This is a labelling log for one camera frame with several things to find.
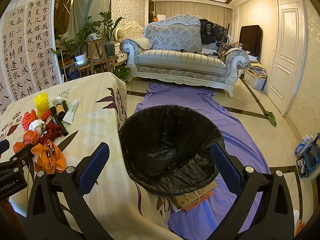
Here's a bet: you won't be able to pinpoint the storage box of items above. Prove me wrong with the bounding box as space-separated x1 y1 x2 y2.
244 62 268 90

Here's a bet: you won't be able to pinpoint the cardboard books under bin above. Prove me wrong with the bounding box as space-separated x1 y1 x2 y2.
168 181 217 213

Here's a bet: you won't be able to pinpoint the dark red crumpled wrapper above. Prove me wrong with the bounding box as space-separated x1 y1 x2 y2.
39 121 62 145

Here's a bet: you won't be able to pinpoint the white potted plant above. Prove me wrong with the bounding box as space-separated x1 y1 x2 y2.
50 16 101 66

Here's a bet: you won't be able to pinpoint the ornate white grey sofa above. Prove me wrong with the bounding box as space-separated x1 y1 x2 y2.
120 14 249 97

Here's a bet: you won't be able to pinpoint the gold label black bottle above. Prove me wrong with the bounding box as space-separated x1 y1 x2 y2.
53 96 68 121

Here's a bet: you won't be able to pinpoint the black lined trash bin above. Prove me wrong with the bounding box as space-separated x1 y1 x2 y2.
119 105 225 197

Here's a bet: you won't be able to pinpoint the white panel door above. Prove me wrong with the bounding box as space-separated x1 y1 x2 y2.
265 0 306 115

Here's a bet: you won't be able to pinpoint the beige window curtain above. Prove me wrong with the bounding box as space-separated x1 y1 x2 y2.
155 1 233 34

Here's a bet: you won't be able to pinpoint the orange plastic bag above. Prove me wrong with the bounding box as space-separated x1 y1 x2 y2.
31 140 66 174

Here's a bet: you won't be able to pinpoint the purple floor cloth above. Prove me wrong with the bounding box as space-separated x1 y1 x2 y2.
136 83 270 239

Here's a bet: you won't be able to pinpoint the white tissue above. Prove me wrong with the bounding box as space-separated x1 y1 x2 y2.
29 119 44 136

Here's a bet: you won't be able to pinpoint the blue basket with shoes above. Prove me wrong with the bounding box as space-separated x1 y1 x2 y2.
294 133 319 178

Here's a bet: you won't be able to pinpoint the tall green plant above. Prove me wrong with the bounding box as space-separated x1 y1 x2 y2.
99 11 123 57

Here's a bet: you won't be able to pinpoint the red orange foam net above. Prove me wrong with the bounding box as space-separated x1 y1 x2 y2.
22 109 38 131

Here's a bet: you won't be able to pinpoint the calligraphy screen panel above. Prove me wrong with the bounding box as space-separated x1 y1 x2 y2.
1 0 62 110

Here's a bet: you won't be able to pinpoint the wooden plant stand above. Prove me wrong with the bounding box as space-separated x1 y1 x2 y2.
78 40 118 77

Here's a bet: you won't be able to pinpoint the dark brown covered cabinet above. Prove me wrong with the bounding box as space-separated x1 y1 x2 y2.
239 25 261 57

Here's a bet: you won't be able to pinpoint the black pen tube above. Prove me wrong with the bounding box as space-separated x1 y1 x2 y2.
53 114 69 137

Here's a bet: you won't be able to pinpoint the floral cream tablecloth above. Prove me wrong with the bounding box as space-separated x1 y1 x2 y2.
0 71 183 240

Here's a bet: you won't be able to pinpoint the black jacket on sofa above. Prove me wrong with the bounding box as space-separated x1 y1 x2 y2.
200 19 228 45

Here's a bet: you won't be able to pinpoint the red label black bottle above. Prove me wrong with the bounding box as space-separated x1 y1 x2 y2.
39 106 56 121

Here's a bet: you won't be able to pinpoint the yellow foam net bundle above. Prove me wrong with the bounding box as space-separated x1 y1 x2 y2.
34 93 50 117

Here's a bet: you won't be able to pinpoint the white green tube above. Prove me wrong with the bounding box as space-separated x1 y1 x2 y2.
63 99 79 124

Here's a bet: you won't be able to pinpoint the green mop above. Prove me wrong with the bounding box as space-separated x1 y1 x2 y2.
240 77 278 127

